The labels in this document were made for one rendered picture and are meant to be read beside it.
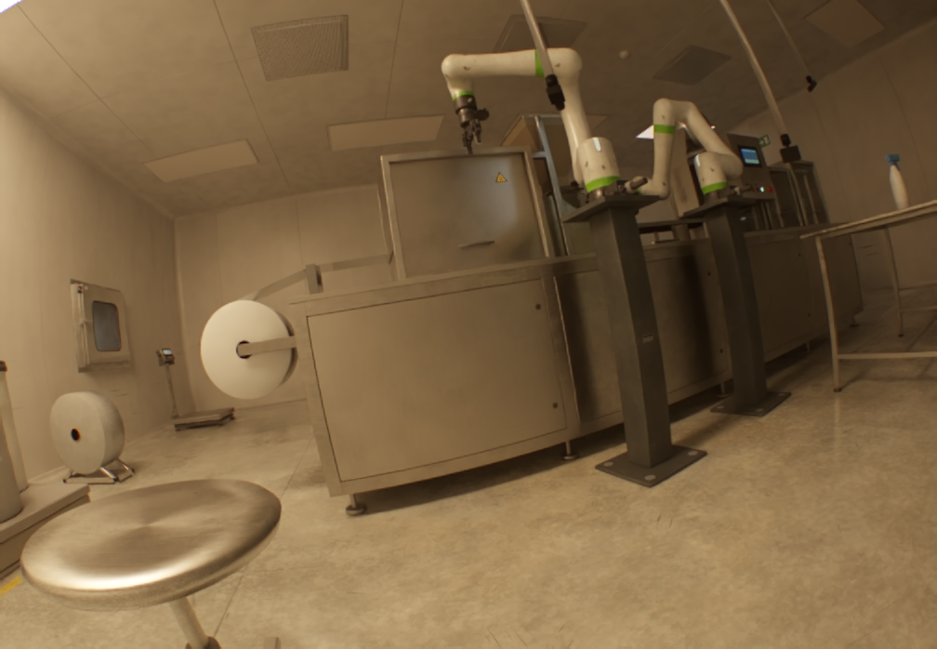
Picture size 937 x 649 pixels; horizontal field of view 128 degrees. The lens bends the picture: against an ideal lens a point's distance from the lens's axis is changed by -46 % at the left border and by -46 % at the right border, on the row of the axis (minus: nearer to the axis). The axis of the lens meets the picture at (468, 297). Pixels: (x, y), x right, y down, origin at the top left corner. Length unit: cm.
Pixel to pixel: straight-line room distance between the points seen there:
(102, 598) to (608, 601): 84
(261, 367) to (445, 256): 87
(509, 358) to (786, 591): 115
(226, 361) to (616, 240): 154
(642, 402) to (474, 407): 58
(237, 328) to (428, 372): 82
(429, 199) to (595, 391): 101
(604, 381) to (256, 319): 141
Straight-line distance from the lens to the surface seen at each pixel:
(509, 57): 166
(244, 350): 174
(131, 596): 41
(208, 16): 296
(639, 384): 141
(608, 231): 140
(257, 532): 46
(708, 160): 199
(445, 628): 95
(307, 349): 143
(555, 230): 193
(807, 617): 89
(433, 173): 177
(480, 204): 176
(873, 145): 580
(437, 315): 144
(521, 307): 152
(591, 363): 165
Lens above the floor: 62
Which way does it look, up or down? 3 degrees up
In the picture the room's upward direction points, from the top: 10 degrees counter-clockwise
